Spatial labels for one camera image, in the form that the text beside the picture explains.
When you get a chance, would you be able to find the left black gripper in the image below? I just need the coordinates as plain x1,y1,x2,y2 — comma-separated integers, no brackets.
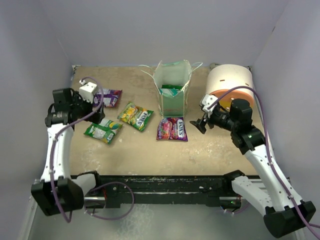
69,91,104,125

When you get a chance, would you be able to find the green snack packet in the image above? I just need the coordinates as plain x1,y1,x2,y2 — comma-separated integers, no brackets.
83,118,123,145
161,84,183,91

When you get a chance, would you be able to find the white round drawer box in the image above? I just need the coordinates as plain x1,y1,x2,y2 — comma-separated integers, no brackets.
205,64,255,110

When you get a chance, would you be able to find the purple Fox's candy bag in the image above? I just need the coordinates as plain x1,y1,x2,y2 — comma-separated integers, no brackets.
156,117,188,142

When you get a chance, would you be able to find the green paper bag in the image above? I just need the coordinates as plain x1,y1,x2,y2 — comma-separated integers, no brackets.
138,60,203,117

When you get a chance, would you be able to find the teal Fox's candy bag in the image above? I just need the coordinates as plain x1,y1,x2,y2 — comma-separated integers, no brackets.
160,89,180,97

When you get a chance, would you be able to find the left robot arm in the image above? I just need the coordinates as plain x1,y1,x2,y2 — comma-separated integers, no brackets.
31,83,105,222

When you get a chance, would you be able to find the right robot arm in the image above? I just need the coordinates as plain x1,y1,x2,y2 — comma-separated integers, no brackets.
191,94,316,238

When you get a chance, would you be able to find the yellow green Fox's candy bag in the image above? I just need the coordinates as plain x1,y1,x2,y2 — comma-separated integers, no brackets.
117,101,154,132

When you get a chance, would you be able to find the purple snack packet back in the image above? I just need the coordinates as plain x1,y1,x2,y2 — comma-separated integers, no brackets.
93,88,123,108

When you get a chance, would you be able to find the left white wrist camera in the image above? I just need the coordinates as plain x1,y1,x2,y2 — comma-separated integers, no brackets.
79,80,99,104

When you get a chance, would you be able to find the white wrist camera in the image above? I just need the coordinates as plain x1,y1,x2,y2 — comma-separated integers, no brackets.
199,94,218,115
79,80,99,104

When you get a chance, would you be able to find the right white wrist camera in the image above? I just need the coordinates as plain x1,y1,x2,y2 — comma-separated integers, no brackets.
199,94,218,115

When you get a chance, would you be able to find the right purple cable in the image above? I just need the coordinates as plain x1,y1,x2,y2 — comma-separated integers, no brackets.
207,85,320,236

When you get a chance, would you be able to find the purple cable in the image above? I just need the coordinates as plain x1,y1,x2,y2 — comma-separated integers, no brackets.
49,76,135,224
207,85,320,236

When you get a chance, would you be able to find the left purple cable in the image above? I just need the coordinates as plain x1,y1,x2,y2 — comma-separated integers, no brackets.
49,76,135,224

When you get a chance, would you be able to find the black base frame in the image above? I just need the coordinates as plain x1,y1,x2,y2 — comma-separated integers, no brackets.
84,174,244,211

